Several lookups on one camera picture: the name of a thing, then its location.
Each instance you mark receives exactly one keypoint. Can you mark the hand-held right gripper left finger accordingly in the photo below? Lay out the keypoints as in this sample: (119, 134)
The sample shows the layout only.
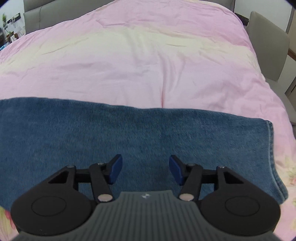
(115, 168)

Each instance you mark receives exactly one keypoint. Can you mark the blue denim pants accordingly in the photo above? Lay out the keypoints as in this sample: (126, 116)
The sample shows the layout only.
(138, 134)

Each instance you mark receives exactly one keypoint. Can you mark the pink floral duvet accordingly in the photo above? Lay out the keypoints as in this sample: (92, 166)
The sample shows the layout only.
(138, 69)

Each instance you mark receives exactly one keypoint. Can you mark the grey upholstered chair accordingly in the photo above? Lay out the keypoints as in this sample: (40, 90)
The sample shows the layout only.
(268, 46)

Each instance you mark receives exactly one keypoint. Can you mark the grey upholstered headboard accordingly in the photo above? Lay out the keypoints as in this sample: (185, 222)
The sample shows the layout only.
(37, 16)

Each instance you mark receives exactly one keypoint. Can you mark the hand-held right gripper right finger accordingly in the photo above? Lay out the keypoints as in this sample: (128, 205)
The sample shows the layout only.
(175, 169)

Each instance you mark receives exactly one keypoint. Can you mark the small green potted plant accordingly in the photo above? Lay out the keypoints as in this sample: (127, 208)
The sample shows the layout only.
(4, 19)

